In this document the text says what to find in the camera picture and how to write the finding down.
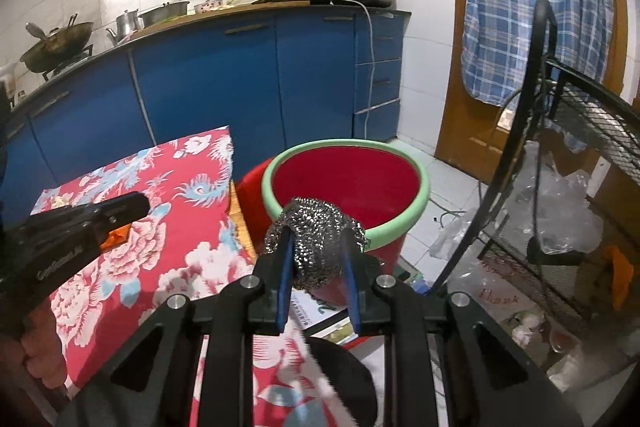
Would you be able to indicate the steel wool scourer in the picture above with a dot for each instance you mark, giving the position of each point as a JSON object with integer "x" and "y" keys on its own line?
{"x": 315, "y": 232}

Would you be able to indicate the red plastic stool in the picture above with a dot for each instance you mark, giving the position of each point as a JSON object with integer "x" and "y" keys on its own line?
{"x": 250, "y": 197}

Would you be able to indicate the black metal rack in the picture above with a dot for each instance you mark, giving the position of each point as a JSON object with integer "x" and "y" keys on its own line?
{"x": 590, "y": 117}

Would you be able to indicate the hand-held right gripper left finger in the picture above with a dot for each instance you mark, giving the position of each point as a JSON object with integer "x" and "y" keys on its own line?
{"x": 284, "y": 277}

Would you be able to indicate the clear plastic sheet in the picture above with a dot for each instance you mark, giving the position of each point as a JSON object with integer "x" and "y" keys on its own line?
{"x": 460, "y": 252}

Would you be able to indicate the steel kettle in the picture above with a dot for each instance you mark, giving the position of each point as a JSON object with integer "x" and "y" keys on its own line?
{"x": 127, "y": 24}

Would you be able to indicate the gas stove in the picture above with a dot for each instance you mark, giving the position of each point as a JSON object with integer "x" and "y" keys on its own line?
{"x": 75, "y": 59}

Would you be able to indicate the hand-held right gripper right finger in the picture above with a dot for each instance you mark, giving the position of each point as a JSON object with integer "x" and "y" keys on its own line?
{"x": 352, "y": 292}

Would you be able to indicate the person's left hand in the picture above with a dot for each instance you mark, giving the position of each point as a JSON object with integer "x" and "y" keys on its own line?
{"x": 42, "y": 347}

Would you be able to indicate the wooden door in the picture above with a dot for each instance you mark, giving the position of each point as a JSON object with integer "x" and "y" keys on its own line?
{"x": 465, "y": 132}

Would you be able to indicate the dark metal wok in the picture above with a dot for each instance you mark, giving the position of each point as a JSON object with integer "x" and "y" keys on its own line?
{"x": 55, "y": 47}

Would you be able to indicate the orange snack packet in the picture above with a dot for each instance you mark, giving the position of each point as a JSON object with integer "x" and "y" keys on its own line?
{"x": 120, "y": 238}

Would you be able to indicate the metal spatula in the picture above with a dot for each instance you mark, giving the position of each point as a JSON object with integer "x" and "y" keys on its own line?
{"x": 36, "y": 30}

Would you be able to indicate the small patterned bowl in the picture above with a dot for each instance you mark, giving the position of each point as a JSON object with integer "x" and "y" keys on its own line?
{"x": 207, "y": 5}

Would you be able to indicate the small cream paper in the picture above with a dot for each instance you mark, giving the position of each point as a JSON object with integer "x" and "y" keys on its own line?
{"x": 57, "y": 202}

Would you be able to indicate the blue base cabinets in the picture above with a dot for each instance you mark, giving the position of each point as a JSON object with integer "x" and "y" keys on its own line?
{"x": 210, "y": 72}

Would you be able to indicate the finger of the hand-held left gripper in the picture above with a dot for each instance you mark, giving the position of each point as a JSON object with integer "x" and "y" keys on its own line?
{"x": 110, "y": 214}

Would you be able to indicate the red bucket with green rim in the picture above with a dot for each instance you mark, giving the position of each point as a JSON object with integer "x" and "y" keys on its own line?
{"x": 350, "y": 182}

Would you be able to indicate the red floral tablecloth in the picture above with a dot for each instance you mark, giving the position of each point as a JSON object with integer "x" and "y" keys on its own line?
{"x": 165, "y": 267}

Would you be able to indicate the orange cloth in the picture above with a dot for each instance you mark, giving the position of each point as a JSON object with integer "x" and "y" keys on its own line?
{"x": 619, "y": 272}

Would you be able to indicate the steel cooking pot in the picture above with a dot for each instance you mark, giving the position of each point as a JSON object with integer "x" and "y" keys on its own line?
{"x": 162, "y": 14}

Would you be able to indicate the clear plastic bags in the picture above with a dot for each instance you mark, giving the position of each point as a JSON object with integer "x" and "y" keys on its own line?
{"x": 565, "y": 207}

